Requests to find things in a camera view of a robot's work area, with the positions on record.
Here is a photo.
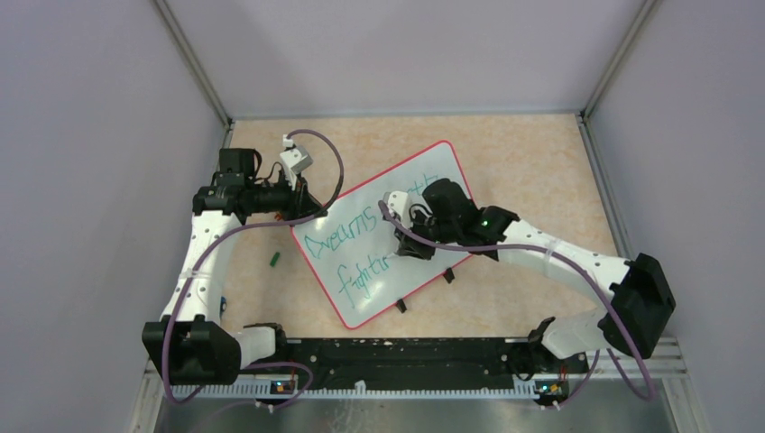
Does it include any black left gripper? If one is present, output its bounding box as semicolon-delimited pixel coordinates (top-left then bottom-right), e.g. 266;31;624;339
246;168;327;226

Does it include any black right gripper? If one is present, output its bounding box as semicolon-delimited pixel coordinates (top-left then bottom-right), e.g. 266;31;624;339
395;207;460;260

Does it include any pink framed whiteboard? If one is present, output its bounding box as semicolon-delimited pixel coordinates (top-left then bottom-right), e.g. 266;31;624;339
291;141;470;329

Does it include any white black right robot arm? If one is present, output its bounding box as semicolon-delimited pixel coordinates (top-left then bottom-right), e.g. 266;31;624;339
380;179;676;372

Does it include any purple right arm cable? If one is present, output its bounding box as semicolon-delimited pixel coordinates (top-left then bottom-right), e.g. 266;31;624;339
378;199;657;410

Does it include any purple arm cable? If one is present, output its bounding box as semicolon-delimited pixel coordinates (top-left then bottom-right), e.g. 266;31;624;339
161;128;346;413
378;199;657;410

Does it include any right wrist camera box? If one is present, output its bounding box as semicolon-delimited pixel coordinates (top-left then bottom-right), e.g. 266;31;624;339
383;190;412;227

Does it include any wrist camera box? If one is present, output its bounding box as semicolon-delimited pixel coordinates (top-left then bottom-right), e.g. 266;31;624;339
280;134;313;181
383;190;412;227

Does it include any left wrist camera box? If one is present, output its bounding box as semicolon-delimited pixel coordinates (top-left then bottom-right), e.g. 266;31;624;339
280;134;313;181

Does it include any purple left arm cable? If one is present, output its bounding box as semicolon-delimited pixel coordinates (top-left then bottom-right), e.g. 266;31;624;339
161;128;346;413

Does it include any aluminium frame rail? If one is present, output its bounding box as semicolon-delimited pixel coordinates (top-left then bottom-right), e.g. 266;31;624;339
220;121;235;149

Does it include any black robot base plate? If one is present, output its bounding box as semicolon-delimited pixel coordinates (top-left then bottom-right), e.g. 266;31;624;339
262;337;589;391

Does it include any white slotted cable duct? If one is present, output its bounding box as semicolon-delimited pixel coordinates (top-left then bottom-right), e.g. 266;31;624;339
198;378;539;400

